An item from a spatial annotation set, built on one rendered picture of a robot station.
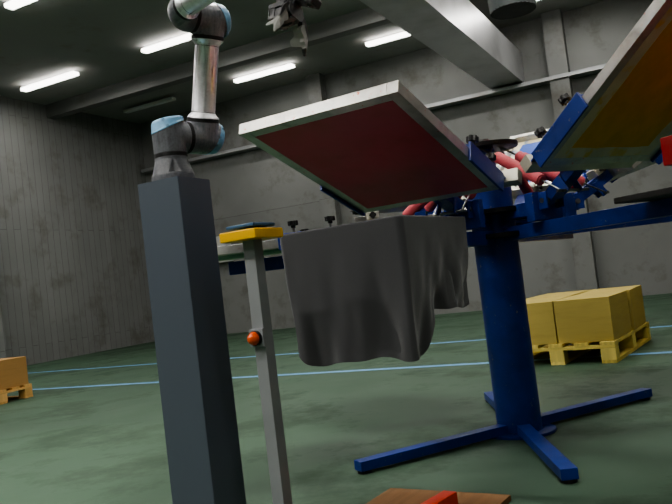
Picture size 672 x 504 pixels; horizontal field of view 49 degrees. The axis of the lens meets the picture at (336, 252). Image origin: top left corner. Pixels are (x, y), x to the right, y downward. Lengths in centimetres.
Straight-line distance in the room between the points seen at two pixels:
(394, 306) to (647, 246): 1020
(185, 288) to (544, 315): 348
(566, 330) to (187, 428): 348
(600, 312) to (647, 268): 683
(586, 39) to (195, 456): 1092
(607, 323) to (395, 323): 339
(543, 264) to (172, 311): 1024
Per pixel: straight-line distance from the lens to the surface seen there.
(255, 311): 209
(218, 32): 276
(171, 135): 266
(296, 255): 234
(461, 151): 247
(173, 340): 260
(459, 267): 248
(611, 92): 269
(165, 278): 260
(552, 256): 1242
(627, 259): 1226
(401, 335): 217
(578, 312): 548
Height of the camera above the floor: 78
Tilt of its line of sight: 2 degrees up
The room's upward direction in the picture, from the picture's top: 7 degrees counter-clockwise
